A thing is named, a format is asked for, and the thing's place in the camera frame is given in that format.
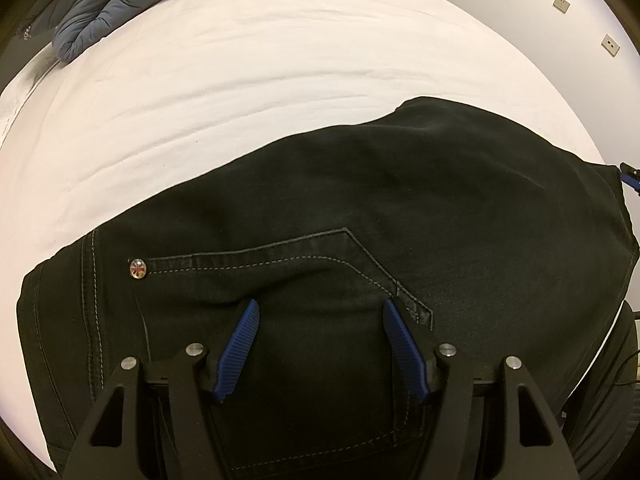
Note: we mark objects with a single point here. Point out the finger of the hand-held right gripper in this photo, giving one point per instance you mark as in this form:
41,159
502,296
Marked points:
631,176

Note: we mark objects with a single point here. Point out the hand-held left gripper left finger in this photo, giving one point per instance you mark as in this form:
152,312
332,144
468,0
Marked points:
240,345

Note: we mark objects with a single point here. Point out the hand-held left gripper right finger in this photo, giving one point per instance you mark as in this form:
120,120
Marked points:
403,347

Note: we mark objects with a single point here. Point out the black denim pants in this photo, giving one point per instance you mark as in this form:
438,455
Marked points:
380,200

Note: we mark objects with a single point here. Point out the beige wall socket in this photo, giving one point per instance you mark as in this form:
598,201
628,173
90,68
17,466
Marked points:
610,44
561,3

